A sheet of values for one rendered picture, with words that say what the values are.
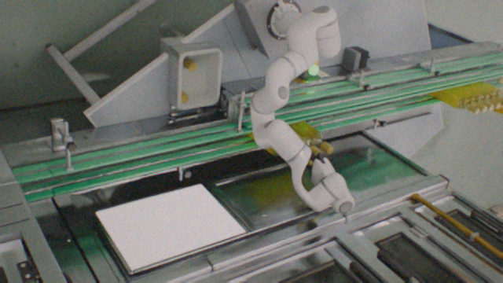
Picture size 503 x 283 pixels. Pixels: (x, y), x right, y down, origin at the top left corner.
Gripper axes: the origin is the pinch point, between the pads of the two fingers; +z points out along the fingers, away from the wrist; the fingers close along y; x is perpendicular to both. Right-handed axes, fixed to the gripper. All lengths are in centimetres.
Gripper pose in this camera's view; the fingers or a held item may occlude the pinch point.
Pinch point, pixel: (311, 160)
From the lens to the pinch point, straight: 203.2
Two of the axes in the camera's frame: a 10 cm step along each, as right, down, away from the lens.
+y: 0.9, -8.6, -5.0
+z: -3.2, -5.0, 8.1
